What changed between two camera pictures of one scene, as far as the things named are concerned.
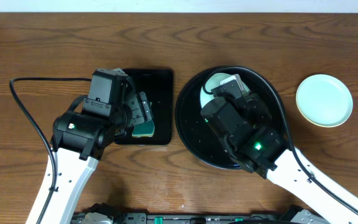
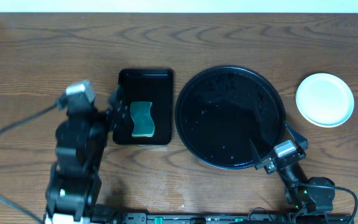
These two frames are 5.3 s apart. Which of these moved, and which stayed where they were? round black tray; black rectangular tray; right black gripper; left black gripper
Moved: left black gripper; right black gripper
Stayed: round black tray; black rectangular tray
